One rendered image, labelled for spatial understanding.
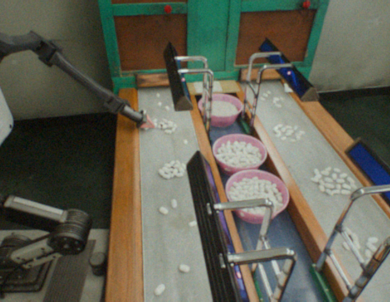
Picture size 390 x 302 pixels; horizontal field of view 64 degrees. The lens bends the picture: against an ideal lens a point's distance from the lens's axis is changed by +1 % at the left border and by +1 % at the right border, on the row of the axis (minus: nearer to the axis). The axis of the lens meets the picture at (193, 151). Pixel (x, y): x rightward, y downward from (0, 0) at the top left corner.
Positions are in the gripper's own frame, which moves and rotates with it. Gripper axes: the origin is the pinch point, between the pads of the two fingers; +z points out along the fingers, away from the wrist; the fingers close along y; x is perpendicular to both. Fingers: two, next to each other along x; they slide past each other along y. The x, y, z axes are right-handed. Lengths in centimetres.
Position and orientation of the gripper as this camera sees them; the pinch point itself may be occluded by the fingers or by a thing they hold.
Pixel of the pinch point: (153, 126)
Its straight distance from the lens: 172.8
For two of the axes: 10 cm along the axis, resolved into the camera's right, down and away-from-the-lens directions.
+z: 7.5, 4.2, 5.1
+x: -6.4, 6.5, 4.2
